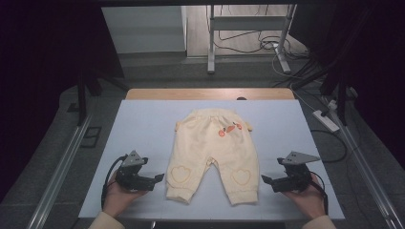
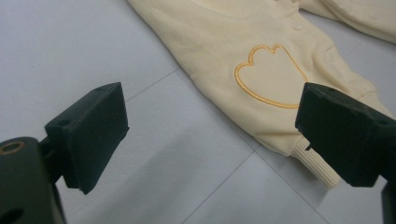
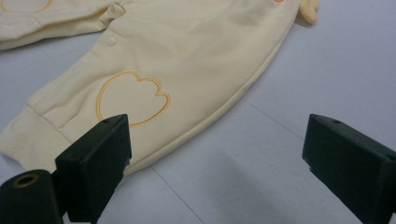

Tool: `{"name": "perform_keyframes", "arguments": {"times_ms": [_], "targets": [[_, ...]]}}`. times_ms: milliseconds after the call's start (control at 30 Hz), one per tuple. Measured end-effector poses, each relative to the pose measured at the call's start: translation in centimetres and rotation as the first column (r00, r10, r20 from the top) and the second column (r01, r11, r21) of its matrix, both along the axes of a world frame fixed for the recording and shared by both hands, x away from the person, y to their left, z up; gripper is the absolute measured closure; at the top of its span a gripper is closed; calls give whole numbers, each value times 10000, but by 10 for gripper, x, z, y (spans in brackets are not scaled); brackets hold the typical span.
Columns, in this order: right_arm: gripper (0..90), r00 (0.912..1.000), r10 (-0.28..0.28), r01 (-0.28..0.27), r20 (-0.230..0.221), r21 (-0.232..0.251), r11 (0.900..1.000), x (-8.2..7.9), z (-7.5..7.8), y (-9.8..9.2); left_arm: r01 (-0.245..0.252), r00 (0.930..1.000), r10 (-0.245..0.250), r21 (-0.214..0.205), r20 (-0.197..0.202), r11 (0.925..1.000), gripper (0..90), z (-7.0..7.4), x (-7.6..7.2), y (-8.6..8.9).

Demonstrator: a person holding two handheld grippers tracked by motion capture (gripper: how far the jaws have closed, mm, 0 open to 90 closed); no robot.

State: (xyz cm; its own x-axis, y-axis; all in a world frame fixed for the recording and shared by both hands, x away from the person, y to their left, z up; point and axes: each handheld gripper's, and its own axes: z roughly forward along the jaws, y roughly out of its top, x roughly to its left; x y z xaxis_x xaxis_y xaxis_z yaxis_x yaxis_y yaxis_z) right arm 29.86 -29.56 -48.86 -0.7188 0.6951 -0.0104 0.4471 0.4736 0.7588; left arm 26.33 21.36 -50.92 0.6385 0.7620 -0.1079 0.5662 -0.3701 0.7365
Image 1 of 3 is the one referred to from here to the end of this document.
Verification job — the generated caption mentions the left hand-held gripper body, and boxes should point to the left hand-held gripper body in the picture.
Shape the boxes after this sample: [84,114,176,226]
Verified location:
[115,150,151,192]

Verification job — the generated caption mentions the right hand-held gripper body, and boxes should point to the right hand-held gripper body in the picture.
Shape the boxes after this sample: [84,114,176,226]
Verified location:
[279,151,321,193]

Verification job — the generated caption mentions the cream baby pants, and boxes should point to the cream baby pants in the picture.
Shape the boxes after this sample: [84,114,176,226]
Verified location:
[164,108,261,206]

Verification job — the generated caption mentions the person's right hand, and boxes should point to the person's right hand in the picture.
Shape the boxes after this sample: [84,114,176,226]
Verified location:
[281,173,328,220]

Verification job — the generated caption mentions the person's left hand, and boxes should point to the person's left hand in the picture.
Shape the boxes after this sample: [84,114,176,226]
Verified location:
[102,177,149,219]

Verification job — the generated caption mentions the light blue table mat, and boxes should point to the light blue table mat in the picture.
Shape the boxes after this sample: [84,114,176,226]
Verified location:
[77,99,346,220]

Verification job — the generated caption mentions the white power strip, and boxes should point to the white power strip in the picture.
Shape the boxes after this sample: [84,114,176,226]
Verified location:
[311,109,341,134]

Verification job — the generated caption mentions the wooden table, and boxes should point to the wooden table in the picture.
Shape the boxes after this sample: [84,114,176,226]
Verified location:
[125,87,296,101]

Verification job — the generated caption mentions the dark curtain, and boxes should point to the dark curtain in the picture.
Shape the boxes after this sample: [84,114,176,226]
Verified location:
[288,0,405,170]
[0,0,126,202]

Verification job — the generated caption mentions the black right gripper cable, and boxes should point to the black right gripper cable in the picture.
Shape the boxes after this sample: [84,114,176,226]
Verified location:
[309,171,330,216]

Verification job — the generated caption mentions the black floor cable loop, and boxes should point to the black floor cable loop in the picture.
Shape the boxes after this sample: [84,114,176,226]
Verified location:
[309,128,349,164]

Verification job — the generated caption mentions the aluminium floor rail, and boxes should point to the aluminium floor rail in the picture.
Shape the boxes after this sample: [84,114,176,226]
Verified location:
[26,114,94,229]
[320,94,405,229]

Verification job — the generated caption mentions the tangle of black cables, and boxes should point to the tangle of black cables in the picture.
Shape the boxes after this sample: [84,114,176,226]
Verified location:
[209,4,310,62]

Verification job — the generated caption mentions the white metal desk frame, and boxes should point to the white metal desk frame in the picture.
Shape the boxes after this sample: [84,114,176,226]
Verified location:
[206,3,298,75]

